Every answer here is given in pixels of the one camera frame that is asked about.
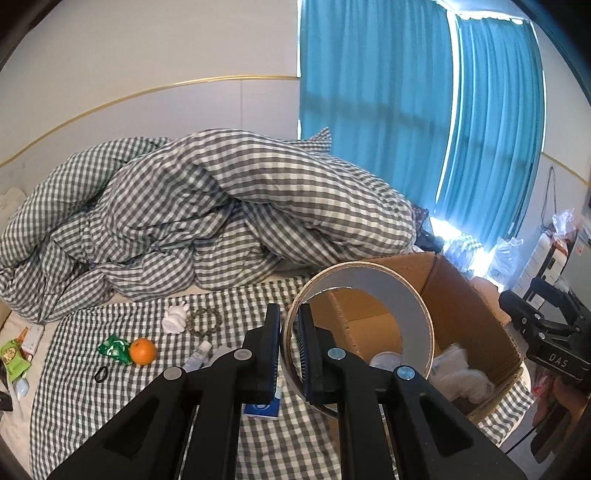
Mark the brown cardboard box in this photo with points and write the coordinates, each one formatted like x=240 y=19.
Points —
x=466 y=300

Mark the small clear bottle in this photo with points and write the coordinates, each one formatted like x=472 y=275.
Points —
x=197 y=356

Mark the orange fruit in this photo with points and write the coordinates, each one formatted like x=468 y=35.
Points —
x=143 y=351

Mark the light blue small bottle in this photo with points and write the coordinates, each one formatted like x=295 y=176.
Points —
x=21 y=386

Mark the white radiator heater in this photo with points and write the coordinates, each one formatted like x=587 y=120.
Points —
x=547 y=258

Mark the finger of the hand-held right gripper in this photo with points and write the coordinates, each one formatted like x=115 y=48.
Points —
x=561 y=297
x=519 y=314

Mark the clear plastic bag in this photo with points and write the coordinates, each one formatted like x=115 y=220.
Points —
x=504 y=256

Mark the blue curtain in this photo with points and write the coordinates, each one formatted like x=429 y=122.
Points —
x=369 y=92
x=494 y=138

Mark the wide brown tape roll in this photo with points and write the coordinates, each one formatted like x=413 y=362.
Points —
x=369 y=286

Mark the white round lid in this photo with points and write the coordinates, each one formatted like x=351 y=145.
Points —
x=385 y=359

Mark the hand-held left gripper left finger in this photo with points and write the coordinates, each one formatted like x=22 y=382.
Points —
x=274 y=350

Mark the white power bank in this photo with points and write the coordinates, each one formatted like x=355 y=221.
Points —
x=32 y=337

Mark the white plastic bag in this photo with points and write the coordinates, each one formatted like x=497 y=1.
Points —
x=461 y=378

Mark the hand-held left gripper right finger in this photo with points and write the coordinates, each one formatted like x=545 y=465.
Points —
x=304 y=350

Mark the small blue box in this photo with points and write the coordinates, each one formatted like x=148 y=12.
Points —
x=261 y=410

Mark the green printed packet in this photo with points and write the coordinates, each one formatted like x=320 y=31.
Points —
x=11 y=362

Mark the person's right hand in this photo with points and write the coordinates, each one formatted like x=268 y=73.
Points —
x=570 y=397

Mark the pack of water bottles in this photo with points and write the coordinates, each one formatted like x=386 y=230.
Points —
x=461 y=251

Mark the grey checkered duvet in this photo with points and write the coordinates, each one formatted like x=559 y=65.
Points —
x=207 y=203

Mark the green snack packet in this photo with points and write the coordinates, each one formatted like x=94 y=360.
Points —
x=113 y=347

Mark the white animal figurine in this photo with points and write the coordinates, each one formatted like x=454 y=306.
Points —
x=175 y=319

